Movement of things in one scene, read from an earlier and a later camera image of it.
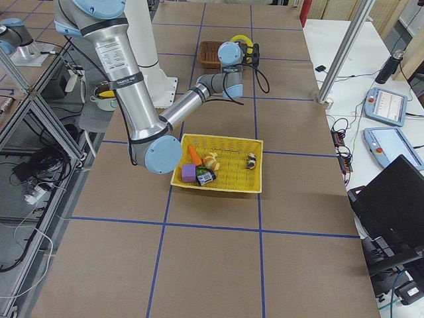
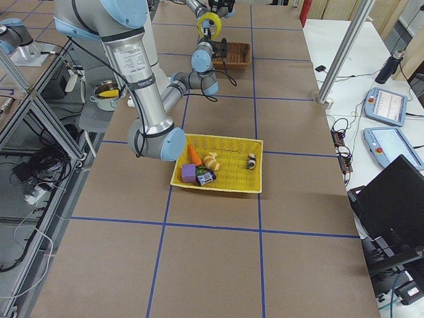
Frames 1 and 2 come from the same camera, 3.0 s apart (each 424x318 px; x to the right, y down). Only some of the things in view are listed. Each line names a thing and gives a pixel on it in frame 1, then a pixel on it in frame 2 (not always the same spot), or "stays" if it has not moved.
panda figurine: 251,161 stays
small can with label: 206,177 stays
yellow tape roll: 243,38 to 213,17
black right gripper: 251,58 to 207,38
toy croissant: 210,161 stays
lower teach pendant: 387,144 stays
